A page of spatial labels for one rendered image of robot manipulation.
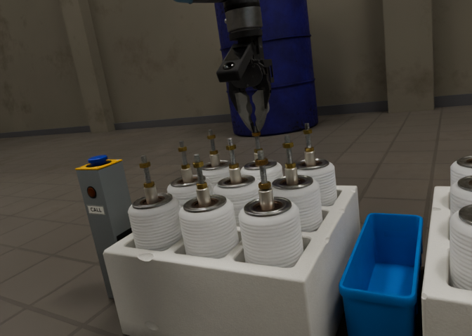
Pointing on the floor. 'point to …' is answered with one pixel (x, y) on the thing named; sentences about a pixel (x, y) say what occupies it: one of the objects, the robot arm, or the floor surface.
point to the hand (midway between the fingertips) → (253, 126)
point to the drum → (280, 60)
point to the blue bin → (383, 277)
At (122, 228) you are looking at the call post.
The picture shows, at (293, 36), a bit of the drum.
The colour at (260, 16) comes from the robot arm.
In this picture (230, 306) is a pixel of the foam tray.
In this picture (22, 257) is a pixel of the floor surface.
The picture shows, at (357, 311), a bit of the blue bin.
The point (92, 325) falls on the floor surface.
